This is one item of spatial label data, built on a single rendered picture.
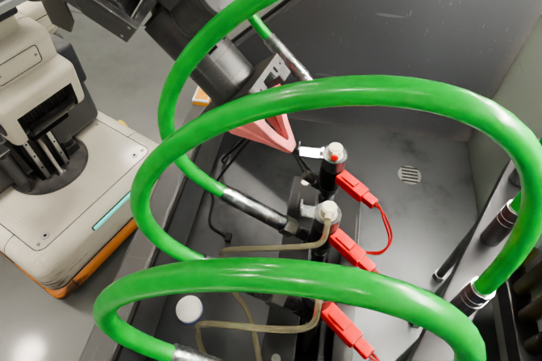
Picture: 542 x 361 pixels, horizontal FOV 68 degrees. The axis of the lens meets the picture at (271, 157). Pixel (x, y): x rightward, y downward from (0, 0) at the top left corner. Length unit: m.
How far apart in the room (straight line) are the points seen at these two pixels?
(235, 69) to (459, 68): 0.48
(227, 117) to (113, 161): 1.41
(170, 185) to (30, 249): 0.93
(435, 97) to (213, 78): 0.27
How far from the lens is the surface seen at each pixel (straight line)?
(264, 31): 0.53
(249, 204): 0.43
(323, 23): 0.73
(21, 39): 1.16
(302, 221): 0.56
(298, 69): 0.53
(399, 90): 0.18
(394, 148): 0.86
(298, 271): 0.16
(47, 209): 1.58
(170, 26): 0.41
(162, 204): 0.63
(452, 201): 0.82
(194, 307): 0.66
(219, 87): 0.42
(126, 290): 0.22
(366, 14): 0.72
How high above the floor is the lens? 1.46
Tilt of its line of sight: 51 degrees down
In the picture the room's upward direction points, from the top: straight up
